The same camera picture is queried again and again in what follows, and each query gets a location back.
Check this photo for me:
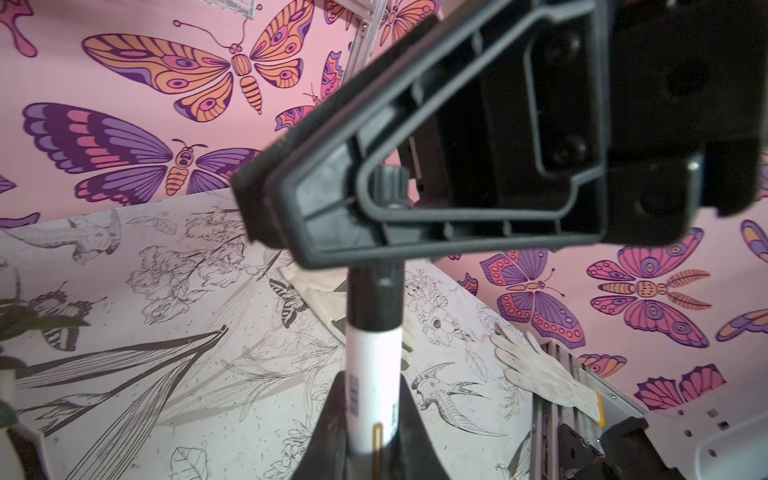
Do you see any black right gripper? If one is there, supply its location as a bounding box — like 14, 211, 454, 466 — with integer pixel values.
604, 1, 767, 246

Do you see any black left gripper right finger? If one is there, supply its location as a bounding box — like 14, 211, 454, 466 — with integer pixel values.
395, 375, 449, 480

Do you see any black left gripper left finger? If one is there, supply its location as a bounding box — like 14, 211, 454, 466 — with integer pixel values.
291, 371, 347, 480

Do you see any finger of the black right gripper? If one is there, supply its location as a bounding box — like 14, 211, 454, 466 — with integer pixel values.
232, 1, 611, 269

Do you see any white marker black tip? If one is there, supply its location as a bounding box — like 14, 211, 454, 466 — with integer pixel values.
345, 263, 405, 455

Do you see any black pen cap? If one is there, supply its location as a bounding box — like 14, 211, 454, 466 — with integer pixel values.
346, 165, 409, 333

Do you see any beige green work glove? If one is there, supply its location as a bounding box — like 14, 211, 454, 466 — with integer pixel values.
278, 260, 415, 370

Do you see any green potted plant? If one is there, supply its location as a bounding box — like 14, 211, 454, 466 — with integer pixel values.
1, 271, 107, 437

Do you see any white glove on rail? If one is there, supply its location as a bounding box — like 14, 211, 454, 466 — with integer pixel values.
491, 323, 605, 426

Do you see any aluminium frame rail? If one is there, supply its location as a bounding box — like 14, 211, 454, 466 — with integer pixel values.
339, 0, 387, 83

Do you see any clear wall basket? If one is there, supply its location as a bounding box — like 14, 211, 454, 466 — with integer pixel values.
203, 0, 262, 19

